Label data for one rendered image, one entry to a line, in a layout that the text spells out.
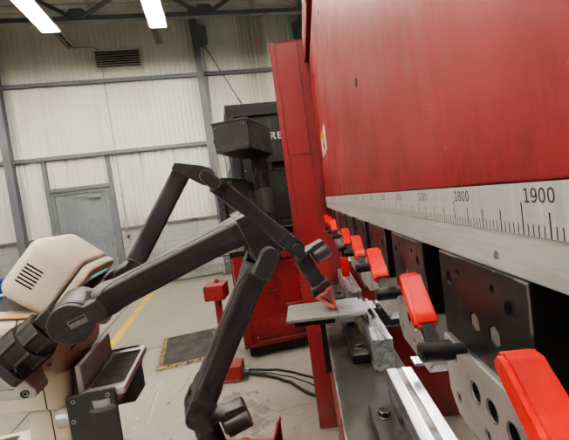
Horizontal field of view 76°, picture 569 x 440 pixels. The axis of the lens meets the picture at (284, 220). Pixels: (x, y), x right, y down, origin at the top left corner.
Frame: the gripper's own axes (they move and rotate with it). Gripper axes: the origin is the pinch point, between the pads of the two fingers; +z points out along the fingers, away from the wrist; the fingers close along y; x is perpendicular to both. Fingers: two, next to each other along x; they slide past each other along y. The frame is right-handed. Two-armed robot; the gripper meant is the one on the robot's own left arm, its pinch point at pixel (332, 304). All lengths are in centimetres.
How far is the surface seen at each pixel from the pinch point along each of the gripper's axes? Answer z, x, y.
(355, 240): -22, -16, -49
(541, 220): -27, -22, -105
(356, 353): 12.1, 1.2, -16.2
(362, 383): 14.5, 3.2, -28.8
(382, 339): 9.9, -8.1, -22.9
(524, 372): -22, -16, -108
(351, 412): 12.4, 7.5, -41.4
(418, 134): -35, -26, -86
